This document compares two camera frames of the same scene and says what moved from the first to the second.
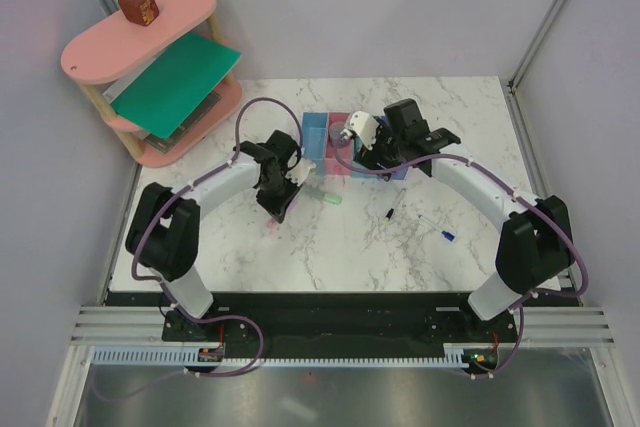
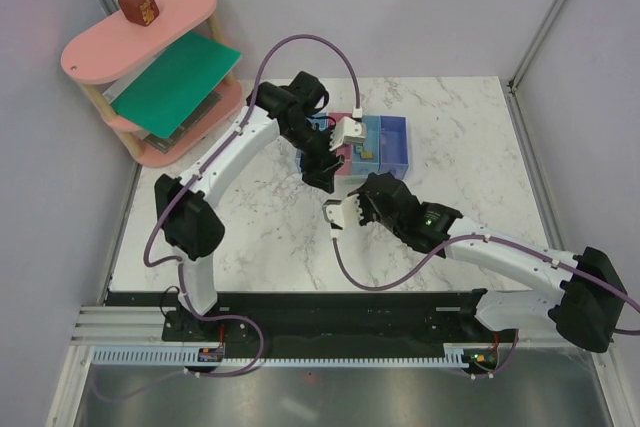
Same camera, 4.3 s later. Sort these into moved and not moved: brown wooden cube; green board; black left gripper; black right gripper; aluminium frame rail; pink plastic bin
Moved: black right gripper; black left gripper
Not moved: aluminium frame rail; green board; brown wooden cube; pink plastic bin
